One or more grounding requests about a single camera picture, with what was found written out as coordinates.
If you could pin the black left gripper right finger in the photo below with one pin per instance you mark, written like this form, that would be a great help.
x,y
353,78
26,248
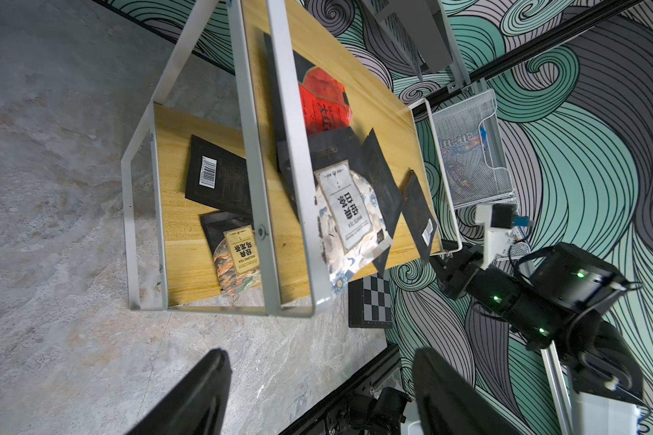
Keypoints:
x,y
447,404

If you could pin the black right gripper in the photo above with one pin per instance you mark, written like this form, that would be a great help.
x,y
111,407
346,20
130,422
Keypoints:
x,y
455,272

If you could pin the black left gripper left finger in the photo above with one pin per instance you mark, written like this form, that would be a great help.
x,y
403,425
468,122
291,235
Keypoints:
x,y
197,404

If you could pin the black tea bag back side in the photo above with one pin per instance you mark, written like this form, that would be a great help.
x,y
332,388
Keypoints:
x,y
419,219

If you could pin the red tea bag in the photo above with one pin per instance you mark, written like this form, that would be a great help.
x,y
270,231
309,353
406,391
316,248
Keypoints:
x,y
324,102

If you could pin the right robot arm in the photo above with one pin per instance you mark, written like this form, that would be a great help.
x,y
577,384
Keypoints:
x,y
558,300

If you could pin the yellow label tea bag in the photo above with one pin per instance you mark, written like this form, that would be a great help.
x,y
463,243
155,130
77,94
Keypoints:
x,y
232,243

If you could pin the white metal wooden shelf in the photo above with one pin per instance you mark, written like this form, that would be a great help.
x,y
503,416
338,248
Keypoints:
x,y
266,37

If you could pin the black barcode tea bag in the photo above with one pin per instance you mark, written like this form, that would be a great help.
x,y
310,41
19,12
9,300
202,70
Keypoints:
x,y
217,178

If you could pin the black chessboard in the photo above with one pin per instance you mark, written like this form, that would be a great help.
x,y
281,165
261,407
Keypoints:
x,y
370,302

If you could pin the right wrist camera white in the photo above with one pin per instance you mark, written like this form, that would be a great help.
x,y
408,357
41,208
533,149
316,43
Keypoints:
x,y
504,229

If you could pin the black wire mesh basket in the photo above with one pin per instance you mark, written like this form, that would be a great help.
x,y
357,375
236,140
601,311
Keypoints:
x,y
470,147

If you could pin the black frame post right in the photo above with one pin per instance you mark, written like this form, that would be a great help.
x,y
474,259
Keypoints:
x,y
557,36

